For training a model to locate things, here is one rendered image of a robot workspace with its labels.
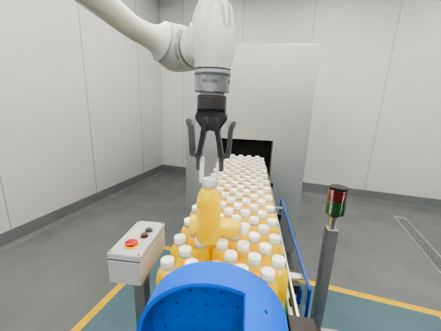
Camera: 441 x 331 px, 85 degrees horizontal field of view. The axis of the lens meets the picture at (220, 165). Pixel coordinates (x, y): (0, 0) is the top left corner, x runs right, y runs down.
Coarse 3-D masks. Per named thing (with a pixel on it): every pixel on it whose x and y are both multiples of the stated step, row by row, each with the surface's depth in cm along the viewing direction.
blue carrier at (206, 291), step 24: (192, 264) 46; (216, 264) 45; (168, 288) 42; (192, 288) 47; (216, 288) 47; (240, 288) 40; (264, 288) 44; (144, 312) 43; (168, 312) 50; (192, 312) 49; (216, 312) 48; (240, 312) 47; (264, 312) 38
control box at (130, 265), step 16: (144, 224) 85; (160, 224) 85; (144, 240) 75; (160, 240) 83; (112, 256) 69; (128, 256) 68; (144, 256) 71; (112, 272) 70; (128, 272) 69; (144, 272) 72
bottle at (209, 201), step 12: (204, 192) 66; (216, 192) 66; (204, 204) 65; (216, 204) 66; (204, 216) 66; (216, 216) 67; (204, 228) 67; (216, 228) 68; (204, 240) 68; (216, 240) 69
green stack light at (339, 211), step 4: (328, 200) 84; (328, 204) 84; (332, 204) 82; (336, 204) 82; (340, 204) 81; (344, 204) 82; (328, 208) 84; (332, 208) 83; (336, 208) 82; (340, 208) 82; (344, 208) 82; (328, 212) 84; (332, 212) 83; (336, 212) 82; (340, 212) 82; (344, 212) 83; (336, 216) 83; (340, 216) 82
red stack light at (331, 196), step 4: (328, 188) 84; (328, 192) 84; (332, 192) 82; (336, 192) 81; (340, 192) 80; (344, 192) 80; (328, 196) 84; (332, 196) 82; (336, 196) 81; (340, 196) 81; (344, 196) 81; (332, 200) 82; (336, 200) 81; (340, 200) 81; (344, 200) 81
